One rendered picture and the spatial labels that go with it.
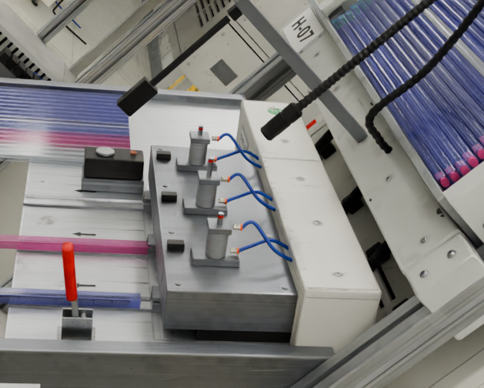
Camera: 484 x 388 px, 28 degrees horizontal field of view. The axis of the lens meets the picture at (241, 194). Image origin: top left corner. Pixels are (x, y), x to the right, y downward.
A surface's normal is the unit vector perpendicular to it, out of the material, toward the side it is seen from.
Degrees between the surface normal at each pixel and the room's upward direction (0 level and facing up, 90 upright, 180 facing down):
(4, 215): 90
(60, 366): 90
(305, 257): 43
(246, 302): 90
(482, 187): 90
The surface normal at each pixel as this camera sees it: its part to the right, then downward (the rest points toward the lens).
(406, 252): -0.64, -0.64
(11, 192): 0.13, 0.47
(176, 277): 0.13, -0.88
